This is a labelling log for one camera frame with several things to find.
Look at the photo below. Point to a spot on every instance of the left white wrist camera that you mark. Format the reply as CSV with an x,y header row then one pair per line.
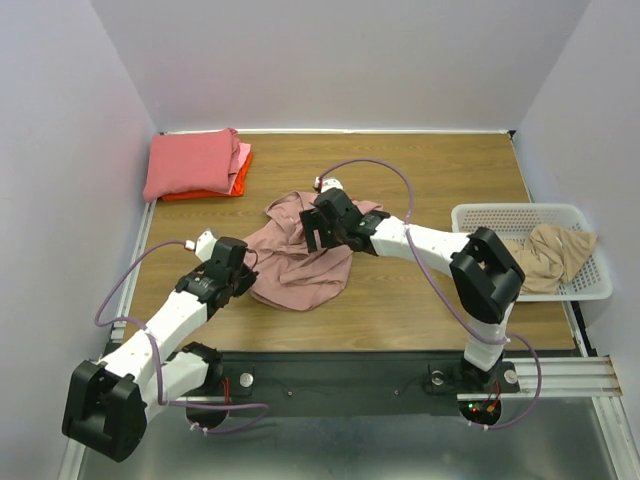
x,y
203,246

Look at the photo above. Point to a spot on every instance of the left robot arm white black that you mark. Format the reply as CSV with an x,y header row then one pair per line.
x,y
111,402

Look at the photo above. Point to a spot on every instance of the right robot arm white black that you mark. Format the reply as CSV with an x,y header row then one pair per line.
x,y
486,277

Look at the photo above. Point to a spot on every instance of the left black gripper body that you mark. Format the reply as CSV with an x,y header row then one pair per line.
x,y
243,280

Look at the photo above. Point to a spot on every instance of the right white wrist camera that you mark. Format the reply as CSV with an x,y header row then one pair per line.
x,y
323,184

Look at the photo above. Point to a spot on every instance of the folded light pink t-shirt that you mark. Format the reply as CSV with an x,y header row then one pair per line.
x,y
241,162

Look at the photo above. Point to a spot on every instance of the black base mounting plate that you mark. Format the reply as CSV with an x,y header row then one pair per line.
x,y
337,384

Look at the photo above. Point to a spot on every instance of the folded orange red t-shirt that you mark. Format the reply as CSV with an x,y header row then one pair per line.
x,y
197,194

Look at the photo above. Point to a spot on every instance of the aluminium frame rail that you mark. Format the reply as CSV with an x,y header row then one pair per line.
x,y
127,290
578,377

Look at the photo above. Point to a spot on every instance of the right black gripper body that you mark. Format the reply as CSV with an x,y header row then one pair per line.
x,y
320,221

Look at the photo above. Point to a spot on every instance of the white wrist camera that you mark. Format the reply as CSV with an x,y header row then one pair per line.
x,y
323,184
203,246

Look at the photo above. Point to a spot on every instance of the white plastic laundry basket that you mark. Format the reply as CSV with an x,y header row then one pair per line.
x,y
517,220

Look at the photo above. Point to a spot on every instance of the dusty pink printed t-shirt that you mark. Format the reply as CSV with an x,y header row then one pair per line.
x,y
289,276

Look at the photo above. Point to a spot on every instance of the aluminium frame rail front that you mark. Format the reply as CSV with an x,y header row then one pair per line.
x,y
578,377

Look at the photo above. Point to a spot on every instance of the beige crumpled t-shirt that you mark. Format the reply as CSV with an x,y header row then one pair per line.
x,y
550,257

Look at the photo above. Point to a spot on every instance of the folded coral pink t-shirt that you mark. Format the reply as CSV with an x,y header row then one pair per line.
x,y
181,163

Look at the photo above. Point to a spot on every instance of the aluminium frame rail left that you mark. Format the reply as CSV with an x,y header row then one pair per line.
x,y
127,290

